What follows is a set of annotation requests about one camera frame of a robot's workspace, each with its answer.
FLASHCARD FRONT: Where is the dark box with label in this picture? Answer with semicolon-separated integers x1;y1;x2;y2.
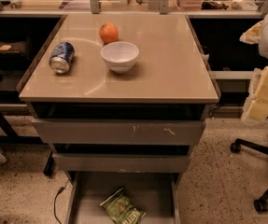
0;41;29;59

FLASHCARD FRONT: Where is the green jalapeno chip bag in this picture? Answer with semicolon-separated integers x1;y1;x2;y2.
100;188;146;224

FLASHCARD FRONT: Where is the orange fruit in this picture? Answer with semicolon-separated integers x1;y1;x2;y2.
99;22;119;44

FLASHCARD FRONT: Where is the black table leg frame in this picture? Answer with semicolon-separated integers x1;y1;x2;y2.
0;92;43;145

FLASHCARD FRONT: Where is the top grey drawer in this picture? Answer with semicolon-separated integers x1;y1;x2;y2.
32;119;205;145

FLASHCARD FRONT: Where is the white ceramic bowl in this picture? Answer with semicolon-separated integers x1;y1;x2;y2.
100;41;139;74

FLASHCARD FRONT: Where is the black cable on floor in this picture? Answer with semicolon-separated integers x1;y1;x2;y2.
52;180;70;224

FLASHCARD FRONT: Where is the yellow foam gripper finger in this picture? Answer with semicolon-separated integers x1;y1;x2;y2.
242;65;268;121
239;21;262;45

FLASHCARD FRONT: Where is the grey drawer cabinet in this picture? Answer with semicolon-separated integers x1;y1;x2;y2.
20;13;219;224

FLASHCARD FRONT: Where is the open bottom grey drawer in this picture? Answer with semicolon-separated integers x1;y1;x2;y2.
65;172;180;224

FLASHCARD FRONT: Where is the middle grey drawer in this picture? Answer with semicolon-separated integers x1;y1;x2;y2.
53;153;190;173

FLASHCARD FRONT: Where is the blue soda can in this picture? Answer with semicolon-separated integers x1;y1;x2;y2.
49;42;75;75

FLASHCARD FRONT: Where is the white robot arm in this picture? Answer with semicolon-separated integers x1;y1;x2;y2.
239;13;268;124

